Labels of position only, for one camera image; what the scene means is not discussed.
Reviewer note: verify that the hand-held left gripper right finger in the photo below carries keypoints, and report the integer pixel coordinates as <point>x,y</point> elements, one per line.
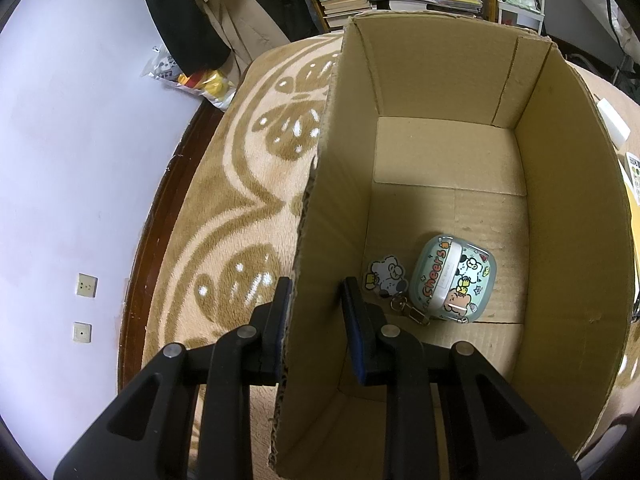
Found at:
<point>358,345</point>

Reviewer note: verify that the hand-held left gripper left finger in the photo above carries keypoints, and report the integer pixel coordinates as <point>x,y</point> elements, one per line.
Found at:
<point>274,322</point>

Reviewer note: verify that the cardboard box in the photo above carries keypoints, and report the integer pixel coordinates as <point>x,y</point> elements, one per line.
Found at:
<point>450,160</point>

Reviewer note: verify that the cartoon print earbuds case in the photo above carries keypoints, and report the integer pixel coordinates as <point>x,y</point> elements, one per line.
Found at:
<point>450,280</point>

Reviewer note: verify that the beige patterned rug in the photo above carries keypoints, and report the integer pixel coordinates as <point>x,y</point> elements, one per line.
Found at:
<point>240,170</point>

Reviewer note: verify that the clear plastic bag of toys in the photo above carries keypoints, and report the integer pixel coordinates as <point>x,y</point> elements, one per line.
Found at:
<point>167,70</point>

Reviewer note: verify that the beige hanging coat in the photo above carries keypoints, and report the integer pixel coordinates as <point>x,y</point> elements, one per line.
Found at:
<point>240,10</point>

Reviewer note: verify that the white remote control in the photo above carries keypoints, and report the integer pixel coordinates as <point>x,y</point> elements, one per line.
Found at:
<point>635,175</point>

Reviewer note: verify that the black hanging coat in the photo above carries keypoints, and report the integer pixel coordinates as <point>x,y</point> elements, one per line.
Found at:
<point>180,10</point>

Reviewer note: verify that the stack of old books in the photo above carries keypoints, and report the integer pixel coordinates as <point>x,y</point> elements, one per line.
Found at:
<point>342,2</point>

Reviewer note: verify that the white charger plug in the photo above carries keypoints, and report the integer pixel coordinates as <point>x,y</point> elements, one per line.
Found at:
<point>614,120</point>

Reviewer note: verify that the dark wooden bed frame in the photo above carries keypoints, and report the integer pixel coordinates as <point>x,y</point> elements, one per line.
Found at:
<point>150,240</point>

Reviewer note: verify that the white wall socket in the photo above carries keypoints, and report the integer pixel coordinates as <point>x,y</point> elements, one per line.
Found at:
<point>81,332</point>
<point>86,285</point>

